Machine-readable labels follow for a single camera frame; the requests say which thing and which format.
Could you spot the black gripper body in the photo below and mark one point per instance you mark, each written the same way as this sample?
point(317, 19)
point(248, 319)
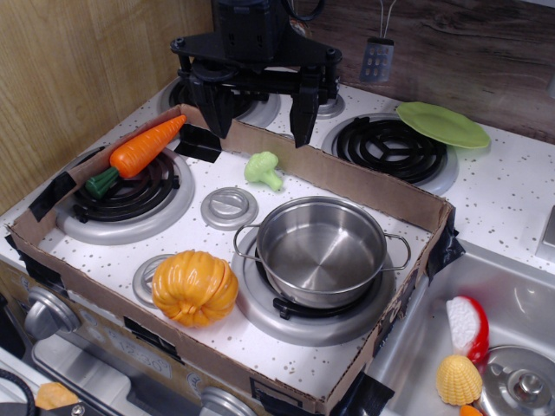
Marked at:
point(256, 49)

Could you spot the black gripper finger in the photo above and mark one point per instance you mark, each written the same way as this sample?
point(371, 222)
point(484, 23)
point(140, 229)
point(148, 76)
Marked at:
point(305, 103)
point(215, 102)

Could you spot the light green toy broccoli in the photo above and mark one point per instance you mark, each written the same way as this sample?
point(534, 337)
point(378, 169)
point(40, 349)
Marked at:
point(260, 168)

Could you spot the stainless steel pot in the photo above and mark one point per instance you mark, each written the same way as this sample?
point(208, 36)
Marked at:
point(320, 252)

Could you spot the steel pot lid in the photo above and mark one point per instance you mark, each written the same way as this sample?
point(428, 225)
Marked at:
point(516, 381)

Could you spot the grey back stove disc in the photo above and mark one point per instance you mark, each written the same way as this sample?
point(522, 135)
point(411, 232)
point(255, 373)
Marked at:
point(331, 108)

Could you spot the grey stove disc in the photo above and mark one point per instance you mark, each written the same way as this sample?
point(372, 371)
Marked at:
point(229, 208)
point(143, 277)
point(331, 108)

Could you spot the hanging metal spatula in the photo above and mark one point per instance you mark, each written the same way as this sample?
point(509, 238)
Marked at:
point(378, 55)

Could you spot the back right stove burner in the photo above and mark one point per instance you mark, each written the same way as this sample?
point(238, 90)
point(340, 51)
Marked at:
point(384, 143)

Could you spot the orange toy carrot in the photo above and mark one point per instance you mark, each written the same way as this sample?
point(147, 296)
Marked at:
point(129, 159)

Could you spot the grey centre stove disc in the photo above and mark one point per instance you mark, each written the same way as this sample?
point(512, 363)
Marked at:
point(229, 208)

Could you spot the green plastic plate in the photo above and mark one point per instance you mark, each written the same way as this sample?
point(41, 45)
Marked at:
point(443, 125)

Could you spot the front left stove burner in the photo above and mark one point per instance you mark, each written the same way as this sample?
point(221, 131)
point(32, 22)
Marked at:
point(133, 209)

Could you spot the orange toy pumpkin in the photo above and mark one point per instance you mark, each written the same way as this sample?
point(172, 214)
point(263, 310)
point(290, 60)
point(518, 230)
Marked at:
point(195, 288)

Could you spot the grey front stove disc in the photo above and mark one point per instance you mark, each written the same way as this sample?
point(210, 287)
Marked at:
point(143, 277)

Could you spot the front right stove burner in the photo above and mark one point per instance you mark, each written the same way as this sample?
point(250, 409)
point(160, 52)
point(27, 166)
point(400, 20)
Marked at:
point(286, 321)

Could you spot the brown cardboard fence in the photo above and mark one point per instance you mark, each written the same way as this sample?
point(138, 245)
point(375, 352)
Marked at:
point(267, 374)

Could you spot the grey left stove knob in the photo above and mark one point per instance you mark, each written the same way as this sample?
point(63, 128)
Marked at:
point(48, 315)

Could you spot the grey stove knob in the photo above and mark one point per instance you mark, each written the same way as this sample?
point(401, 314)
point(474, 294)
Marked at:
point(215, 401)
point(48, 315)

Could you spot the red white toy pepper slice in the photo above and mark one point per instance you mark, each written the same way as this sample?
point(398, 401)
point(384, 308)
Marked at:
point(469, 327)

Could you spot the metal sink basin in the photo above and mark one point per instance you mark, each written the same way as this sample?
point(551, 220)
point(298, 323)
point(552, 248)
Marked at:
point(519, 305)

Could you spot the grey right stove knob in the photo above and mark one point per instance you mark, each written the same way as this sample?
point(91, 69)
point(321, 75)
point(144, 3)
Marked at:
point(215, 401)

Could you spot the yellow toy corn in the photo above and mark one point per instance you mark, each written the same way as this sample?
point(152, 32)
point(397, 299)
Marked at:
point(458, 381)

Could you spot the orange toy piece bottom left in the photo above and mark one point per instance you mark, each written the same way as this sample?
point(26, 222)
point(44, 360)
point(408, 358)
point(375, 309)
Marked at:
point(54, 395)

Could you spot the small orange toy in sink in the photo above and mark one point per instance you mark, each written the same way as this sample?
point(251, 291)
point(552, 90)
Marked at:
point(468, 410)

